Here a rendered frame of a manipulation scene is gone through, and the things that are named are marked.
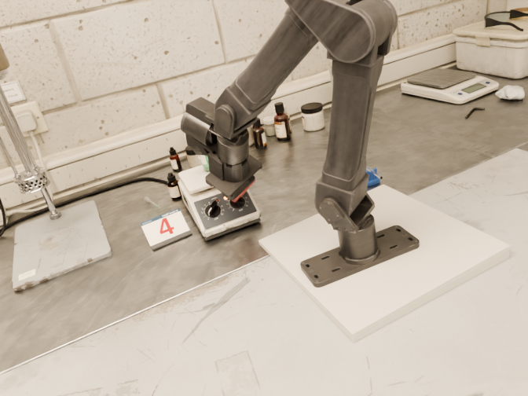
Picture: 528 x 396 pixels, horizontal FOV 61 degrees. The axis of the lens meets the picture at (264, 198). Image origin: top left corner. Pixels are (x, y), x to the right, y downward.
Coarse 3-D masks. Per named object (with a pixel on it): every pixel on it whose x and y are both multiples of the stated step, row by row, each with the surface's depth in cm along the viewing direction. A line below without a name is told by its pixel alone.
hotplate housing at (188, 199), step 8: (184, 192) 100; (200, 192) 97; (208, 192) 96; (216, 192) 96; (248, 192) 97; (184, 200) 105; (192, 200) 95; (192, 208) 94; (256, 208) 94; (192, 216) 99; (248, 216) 94; (256, 216) 94; (200, 224) 92; (224, 224) 92; (232, 224) 93; (240, 224) 94; (248, 224) 95; (208, 232) 91; (216, 232) 92; (224, 232) 93
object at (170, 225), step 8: (168, 216) 98; (176, 216) 98; (152, 224) 96; (160, 224) 96; (168, 224) 97; (176, 224) 97; (184, 224) 97; (152, 232) 95; (160, 232) 96; (168, 232) 96; (176, 232) 96; (152, 240) 95
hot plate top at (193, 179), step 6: (192, 168) 105; (198, 168) 105; (180, 174) 103; (186, 174) 103; (192, 174) 102; (198, 174) 101; (204, 174) 101; (186, 180) 100; (192, 180) 99; (198, 180) 99; (204, 180) 98; (186, 186) 97; (192, 186) 96; (198, 186) 96; (204, 186) 96; (210, 186) 96; (192, 192) 95
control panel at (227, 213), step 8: (200, 200) 95; (208, 200) 95; (224, 200) 95; (248, 200) 95; (200, 208) 94; (224, 208) 94; (232, 208) 94; (240, 208) 94; (248, 208) 94; (200, 216) 93; (216, 216) 93; (224, 216) 93; (232, 216) 93; (240, 216) 93; (208, 224) 92; (216, 224) 92
